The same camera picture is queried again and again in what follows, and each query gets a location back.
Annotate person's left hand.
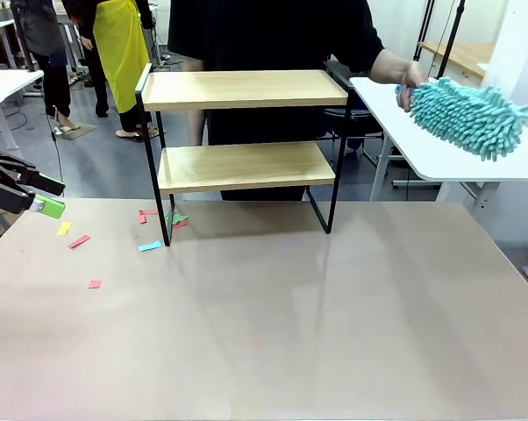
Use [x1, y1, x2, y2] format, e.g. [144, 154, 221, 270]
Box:
[395, 61, 431, 113]

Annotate white side table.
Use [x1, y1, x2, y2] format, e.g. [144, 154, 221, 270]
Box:
[349, 76, 528, 203]

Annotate black stand pole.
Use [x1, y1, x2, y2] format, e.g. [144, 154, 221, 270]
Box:
[436, 0, 467, 82]

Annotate teal microfiber duster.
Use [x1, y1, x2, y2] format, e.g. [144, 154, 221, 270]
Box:
[395, 76, 528, 163]

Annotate wooden background desk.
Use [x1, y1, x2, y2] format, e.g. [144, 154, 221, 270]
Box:
[417, 40, 496, 79]

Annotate person's right forearm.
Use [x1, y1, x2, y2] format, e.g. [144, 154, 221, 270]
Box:
[182, 54, 203, 146]

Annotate olive floor mat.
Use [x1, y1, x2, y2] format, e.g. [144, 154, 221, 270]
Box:
[55, 124, 99, 142]

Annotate person in dark grey clothes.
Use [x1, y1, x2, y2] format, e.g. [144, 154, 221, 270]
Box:
[11, 0, 83, 132]

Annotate person's left forearm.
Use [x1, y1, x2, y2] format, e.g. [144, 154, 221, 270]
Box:
[371, 46, 417, 85]

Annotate black office chair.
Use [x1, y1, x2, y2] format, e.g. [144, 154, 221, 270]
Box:
[323, 59, 384, 154]

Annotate black tripod legs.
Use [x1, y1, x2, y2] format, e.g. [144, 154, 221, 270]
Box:
[410, 0, 436, 75]

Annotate person in yellow apron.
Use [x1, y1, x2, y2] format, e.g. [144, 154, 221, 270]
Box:
[61, 0, 160, 144]

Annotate white desk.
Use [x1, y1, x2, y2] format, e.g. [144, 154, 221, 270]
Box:
[0, 68, 45, 153]

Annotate person in black shirt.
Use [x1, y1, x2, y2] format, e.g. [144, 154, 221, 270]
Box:
[167, 0, 386, 202]

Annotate two-tier wooden shelf black frame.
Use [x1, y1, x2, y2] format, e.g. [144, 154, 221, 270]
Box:
[135, 61, 355, 248]

